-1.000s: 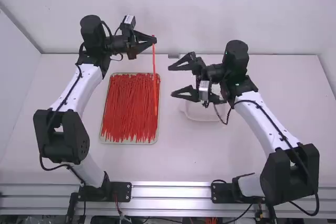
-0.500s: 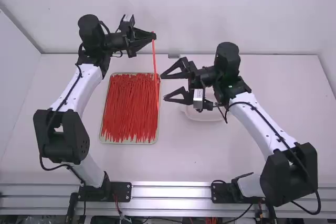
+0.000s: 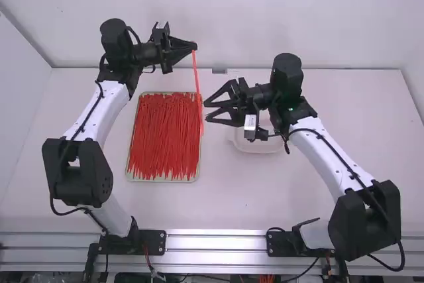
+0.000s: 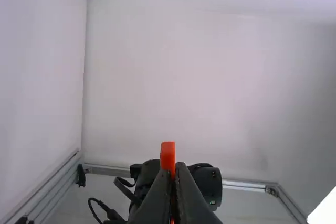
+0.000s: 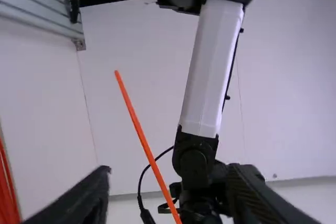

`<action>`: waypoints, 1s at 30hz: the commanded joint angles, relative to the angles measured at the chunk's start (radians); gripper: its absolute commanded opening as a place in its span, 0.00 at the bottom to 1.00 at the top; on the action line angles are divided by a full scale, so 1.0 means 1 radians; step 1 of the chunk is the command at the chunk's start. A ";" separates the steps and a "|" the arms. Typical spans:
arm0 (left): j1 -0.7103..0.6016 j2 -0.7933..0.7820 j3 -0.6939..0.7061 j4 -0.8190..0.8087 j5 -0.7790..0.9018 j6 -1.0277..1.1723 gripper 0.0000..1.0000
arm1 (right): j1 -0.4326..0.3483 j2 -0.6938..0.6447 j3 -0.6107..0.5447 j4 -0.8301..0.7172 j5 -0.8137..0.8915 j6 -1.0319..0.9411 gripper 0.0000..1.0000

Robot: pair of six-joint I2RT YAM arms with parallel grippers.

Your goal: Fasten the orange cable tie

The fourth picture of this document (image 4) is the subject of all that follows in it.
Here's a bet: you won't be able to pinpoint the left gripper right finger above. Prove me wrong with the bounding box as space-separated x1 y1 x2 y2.
174 162 232 224

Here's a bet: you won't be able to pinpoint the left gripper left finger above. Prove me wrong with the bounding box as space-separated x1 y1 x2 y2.
128 167 174 224

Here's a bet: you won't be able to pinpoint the orange cable tie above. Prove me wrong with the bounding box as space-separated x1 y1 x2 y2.
160 141 176 177

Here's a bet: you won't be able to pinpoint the silver rails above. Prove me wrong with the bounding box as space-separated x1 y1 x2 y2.
0 149 308 224

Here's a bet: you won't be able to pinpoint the black cable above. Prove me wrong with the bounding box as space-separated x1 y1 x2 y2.
87 197 127 224

